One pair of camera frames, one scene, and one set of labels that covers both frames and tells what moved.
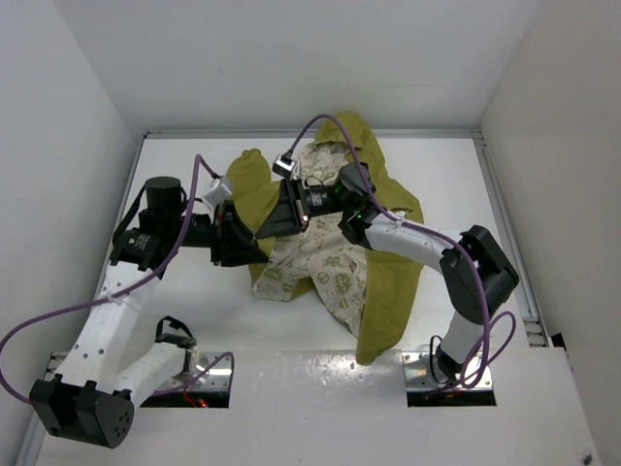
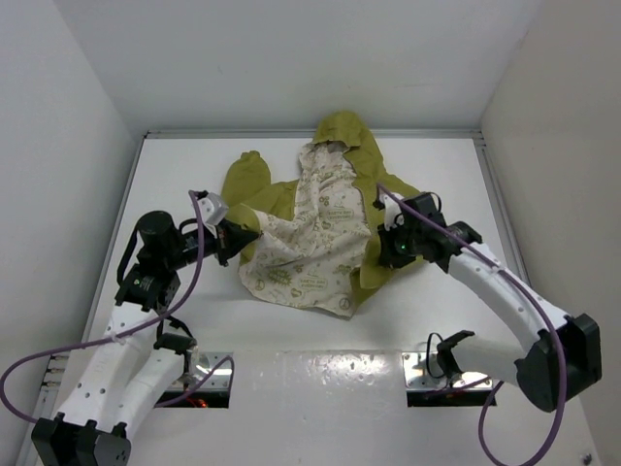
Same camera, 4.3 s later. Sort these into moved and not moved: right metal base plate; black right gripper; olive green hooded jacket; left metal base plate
Moved: black right gripper; olive green hooded jacket
Not moved: left metal base plate; right metal base plate
